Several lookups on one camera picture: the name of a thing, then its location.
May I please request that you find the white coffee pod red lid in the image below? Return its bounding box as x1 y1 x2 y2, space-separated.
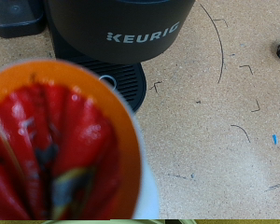
0 59 161 220

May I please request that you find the black Keurig coffee machine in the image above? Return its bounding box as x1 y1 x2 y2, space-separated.
43 0 197 114

